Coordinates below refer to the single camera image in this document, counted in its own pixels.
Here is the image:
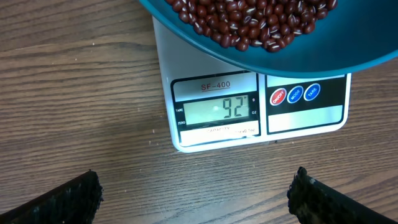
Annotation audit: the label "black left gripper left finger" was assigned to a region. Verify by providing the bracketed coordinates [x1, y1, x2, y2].
[1, 170, 103, 224]

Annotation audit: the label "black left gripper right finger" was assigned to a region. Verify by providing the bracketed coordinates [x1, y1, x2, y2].
[287, 167, 397, 224]

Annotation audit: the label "white kitchen scale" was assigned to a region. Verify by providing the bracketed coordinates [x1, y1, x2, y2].
[154, 21, 351, 153]

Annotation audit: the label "teal blue bowl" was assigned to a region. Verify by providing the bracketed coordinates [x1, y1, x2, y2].
[140, 0, 397, 78]

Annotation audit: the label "red beans in bowl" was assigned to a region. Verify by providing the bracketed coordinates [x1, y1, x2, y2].
[165, 0, 338, 52]

